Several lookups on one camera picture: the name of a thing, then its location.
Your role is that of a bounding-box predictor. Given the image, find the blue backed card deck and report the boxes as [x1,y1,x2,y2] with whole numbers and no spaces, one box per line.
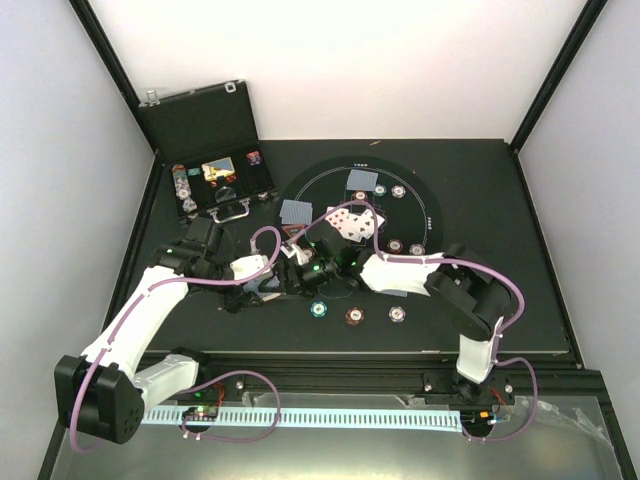
[243,276,282,302]

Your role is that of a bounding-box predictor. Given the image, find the face up clubs card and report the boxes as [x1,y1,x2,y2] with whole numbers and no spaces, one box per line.
[338,213,364,242]

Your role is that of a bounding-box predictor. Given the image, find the face up hearts card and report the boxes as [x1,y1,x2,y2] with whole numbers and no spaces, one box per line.
[325,207,350,234]

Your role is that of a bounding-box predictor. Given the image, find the green poker chip stack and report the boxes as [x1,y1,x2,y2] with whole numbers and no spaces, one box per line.
[310,301,328,318]

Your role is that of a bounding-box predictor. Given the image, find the orange poker chip stack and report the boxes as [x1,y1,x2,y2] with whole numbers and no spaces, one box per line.
[345,307,364,326]

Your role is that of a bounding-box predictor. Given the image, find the blue white chips big blind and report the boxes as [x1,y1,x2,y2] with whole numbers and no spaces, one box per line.
[409,244,425,256]

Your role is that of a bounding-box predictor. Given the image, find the blue white chips small blind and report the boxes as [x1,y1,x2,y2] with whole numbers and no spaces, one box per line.
[391,185,406,199]

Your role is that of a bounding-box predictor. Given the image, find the red triangular dealer button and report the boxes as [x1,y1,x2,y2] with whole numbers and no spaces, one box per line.
[282,225,302,237]

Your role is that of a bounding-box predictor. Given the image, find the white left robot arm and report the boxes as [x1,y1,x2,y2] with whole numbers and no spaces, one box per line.
[54,218,278,453]

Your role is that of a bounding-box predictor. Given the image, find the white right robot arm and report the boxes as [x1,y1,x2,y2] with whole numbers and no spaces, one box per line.
[273,243,525,403]

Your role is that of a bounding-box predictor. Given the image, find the round black poker mat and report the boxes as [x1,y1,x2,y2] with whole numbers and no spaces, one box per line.
[274,155,445,302]

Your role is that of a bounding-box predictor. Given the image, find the blue white poker chip stack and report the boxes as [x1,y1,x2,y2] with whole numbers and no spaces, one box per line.
[388,306,406,323]

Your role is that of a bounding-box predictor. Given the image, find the purple chips in case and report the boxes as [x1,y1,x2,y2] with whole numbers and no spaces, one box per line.
[246,151,262,166]

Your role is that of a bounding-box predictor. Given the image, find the chip row in case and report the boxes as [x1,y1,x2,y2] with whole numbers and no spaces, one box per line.
[171,164,198,218]

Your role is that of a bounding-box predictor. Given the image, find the card box in case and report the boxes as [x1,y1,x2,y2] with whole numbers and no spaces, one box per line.
[201,156,235,182]

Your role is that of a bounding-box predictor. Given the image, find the black aluminium poker case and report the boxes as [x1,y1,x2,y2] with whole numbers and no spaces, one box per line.
[138,79,277,223]

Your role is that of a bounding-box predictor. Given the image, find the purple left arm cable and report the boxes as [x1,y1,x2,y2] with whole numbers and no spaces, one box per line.
[69,225,281,451]

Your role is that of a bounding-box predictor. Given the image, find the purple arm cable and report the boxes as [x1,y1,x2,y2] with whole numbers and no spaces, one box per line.
[287,200,539,444]
[69,225,281,451]

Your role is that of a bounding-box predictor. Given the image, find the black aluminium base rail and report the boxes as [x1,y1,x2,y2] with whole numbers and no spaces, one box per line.
[171,348,500,405]

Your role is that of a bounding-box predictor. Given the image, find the white slotted cable duct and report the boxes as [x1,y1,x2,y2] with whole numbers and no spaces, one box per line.
[142,405,462,433]

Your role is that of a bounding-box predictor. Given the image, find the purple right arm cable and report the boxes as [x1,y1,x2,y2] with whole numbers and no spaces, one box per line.
[287,200,539,444]

